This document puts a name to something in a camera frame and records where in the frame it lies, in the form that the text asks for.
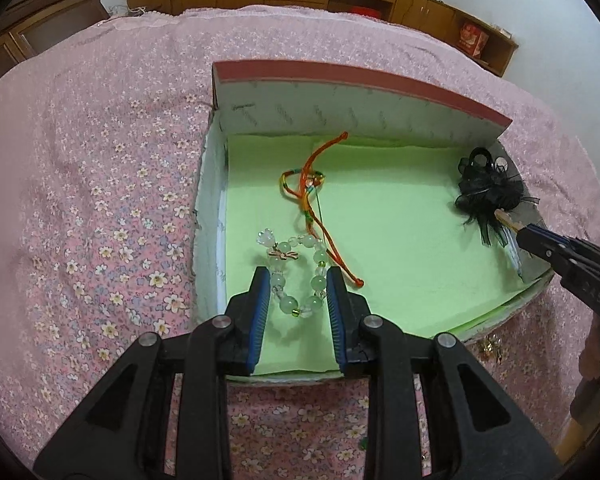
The red item in cabinet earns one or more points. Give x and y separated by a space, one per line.
367 12

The red gift box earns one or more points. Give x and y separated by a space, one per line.
472 39

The person's right hand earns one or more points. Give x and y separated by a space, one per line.
589 359

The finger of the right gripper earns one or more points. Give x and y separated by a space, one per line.
557 250

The black bow hair claw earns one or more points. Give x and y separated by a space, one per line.
486 188

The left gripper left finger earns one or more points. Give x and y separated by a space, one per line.
118 431

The pink hair clip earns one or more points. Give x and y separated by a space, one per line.
510 229

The pink floral bedspread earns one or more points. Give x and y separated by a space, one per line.
101 140

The red cardboard box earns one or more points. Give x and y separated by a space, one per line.
301 155

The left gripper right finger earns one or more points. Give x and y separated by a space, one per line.
475 430

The dark wooden headboard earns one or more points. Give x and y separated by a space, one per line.
30 27

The gold dangling earring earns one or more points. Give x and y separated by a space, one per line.
490 349

